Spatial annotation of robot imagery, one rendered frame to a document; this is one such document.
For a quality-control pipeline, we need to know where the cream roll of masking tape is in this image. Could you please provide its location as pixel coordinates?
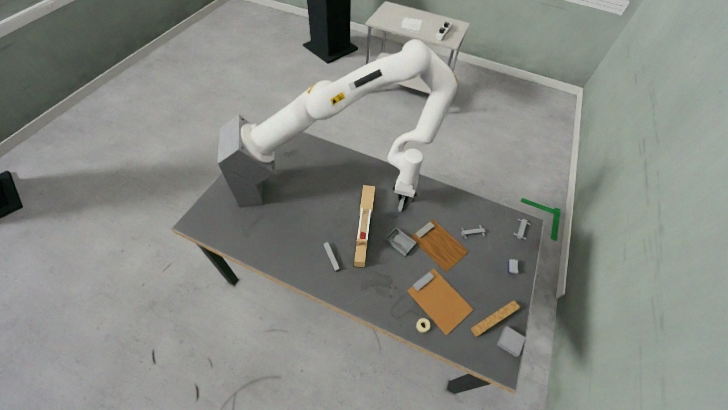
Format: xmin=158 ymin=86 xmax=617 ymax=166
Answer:
xmin=417 ymin=318 xmax=430 ymax=333

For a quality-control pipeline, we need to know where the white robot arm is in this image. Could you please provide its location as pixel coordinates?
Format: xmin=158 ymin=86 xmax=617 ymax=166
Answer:
xmin=241 ymin=40 xmax=458 ymax=197

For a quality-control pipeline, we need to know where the wooden flat bar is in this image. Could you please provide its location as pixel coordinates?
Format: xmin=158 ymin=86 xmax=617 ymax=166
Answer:
xmin=471 ymin=301 xmax=520 ymax=337

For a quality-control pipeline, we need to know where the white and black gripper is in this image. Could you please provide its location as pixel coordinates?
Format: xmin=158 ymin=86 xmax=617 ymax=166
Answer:
xmin=392 ymin=175 xmax=418 ymax=202

